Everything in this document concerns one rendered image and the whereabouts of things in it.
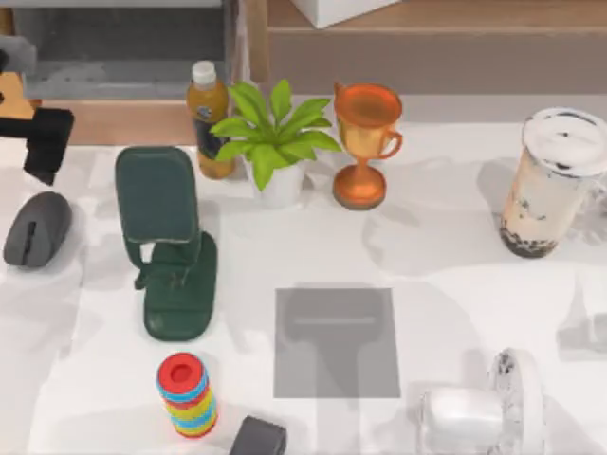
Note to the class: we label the stack of coloured rings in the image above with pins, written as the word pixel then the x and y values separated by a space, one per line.
pixel 187 398

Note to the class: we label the dark grey computer mouse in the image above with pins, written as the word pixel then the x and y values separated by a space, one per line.
pixel 40 227

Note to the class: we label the white box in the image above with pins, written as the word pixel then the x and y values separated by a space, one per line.
pixel 341 9

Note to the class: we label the wooden cupboard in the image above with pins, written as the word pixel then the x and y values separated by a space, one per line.
pixel 450 71

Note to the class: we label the green plant in white pot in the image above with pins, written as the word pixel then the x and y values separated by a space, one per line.
pixel 277 137

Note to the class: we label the bubble milk tea cup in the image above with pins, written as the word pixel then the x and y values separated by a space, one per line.
pixel 545 185

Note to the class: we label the bronze trophy cup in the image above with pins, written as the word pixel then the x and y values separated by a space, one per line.
pixel 365 125

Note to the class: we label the grey pierced drawer inside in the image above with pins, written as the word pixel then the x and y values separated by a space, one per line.
pixel 128 42

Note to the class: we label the orange juice bottle white cap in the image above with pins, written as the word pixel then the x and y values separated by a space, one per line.
pixel 208 102

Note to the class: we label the dark green phone stand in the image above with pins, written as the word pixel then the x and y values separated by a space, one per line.
pixel 154 194

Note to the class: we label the dark grey block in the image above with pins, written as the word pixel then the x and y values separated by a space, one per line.
pixel 258 438

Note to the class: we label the pale wooden drawer front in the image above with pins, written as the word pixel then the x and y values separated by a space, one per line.
pixel 118 121

